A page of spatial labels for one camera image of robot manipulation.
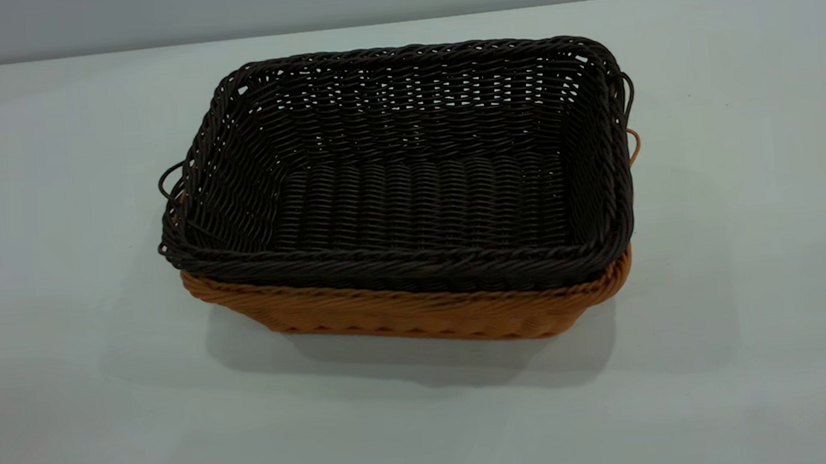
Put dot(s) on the dark brown wicker basket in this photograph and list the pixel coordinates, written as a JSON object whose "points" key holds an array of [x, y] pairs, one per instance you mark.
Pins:
{"points": [[418, 202]]}

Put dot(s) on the light brown wicker basket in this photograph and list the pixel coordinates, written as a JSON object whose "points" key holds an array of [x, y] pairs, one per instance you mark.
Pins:
{"points": [[428, 314]]}

